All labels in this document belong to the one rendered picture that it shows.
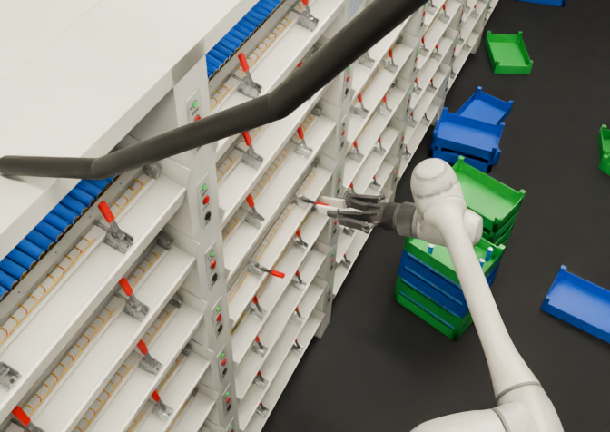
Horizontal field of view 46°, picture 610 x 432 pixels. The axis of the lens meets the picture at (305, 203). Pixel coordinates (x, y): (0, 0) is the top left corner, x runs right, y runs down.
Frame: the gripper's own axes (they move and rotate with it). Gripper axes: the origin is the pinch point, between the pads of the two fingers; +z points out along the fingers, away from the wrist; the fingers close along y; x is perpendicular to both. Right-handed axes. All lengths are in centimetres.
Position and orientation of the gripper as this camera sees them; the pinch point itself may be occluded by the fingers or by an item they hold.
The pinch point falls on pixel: (330, 206)
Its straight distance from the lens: 195.7
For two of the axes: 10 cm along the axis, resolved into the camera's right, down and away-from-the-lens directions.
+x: -2.0, -7.4, -6.4
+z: -8.8, -1.5, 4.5
